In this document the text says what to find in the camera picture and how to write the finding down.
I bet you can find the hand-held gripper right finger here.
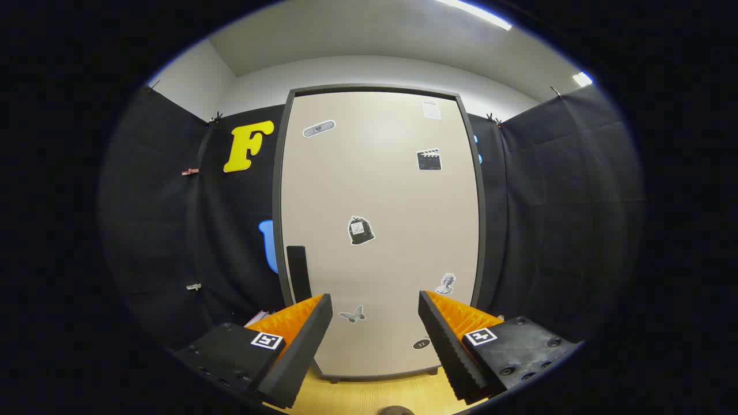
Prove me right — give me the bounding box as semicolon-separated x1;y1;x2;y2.
418;290;580;404

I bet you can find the black backdrop cloth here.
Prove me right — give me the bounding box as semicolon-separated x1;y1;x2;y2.
98;84;643;352

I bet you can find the black door handle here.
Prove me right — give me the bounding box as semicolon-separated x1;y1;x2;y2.
287;246;312;304

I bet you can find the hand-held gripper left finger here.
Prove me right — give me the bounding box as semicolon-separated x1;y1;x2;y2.
173;293;333;410

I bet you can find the long ceiling light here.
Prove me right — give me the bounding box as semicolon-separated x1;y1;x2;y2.
435;0;513;31

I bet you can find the grey shoe cabinet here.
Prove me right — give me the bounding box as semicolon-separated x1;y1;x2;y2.
272;84;487;384

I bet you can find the beige shoe cabinet door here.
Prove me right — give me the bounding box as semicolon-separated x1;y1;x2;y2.
281;92;480;378

